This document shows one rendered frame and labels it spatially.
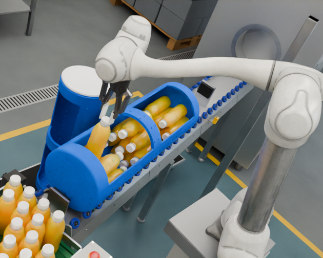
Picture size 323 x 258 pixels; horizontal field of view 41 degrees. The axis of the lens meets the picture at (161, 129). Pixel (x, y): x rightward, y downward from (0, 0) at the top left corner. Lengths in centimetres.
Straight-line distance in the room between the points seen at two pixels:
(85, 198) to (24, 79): 248
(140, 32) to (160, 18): 400
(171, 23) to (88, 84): 304
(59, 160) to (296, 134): 95
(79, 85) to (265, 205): 130
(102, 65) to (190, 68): 27
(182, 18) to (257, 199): 397
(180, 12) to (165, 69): 393
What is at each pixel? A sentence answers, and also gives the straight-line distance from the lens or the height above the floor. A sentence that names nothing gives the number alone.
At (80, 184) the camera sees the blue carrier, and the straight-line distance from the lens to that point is 173.
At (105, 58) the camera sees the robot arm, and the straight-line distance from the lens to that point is 128.
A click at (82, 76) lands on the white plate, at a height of 104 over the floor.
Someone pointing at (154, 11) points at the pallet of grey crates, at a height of 28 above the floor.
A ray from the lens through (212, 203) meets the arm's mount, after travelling 197.
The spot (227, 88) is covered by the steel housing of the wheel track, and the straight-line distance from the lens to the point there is 312.
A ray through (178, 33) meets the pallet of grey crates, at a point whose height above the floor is 24.
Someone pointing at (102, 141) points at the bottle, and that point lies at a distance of 170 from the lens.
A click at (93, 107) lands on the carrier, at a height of 96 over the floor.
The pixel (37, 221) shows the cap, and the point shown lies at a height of 111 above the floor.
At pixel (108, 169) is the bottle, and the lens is 179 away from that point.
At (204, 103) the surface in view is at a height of 95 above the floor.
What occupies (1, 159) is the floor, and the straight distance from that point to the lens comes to 331.
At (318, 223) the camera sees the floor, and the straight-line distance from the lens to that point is 408.
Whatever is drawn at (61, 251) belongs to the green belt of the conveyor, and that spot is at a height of 90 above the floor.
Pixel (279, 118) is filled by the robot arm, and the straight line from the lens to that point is 119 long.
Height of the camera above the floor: 238
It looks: 36 degrees down
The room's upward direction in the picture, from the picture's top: 24 degrees clockwise
